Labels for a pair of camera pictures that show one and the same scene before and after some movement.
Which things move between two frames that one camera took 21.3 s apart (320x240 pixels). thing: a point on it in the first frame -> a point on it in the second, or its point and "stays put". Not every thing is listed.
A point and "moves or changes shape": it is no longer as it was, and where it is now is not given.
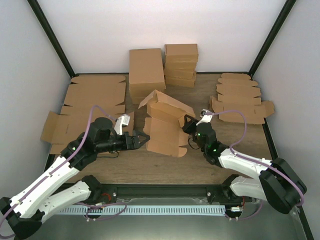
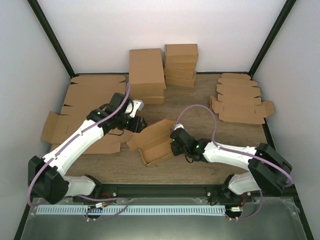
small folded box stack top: x=183 y=53 stays put
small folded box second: x=181 y=65 stays put
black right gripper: x=187 y=128 -> x=175 y=151
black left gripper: x=132 y=145 -> x=136 y=127
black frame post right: x=277 y=25 stays put
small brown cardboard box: x=163 y=128 moves or changes shape
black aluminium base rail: x=216 y=193 stays put
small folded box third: x=180 y=73 stays put
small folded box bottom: x=177 y=82 stays put
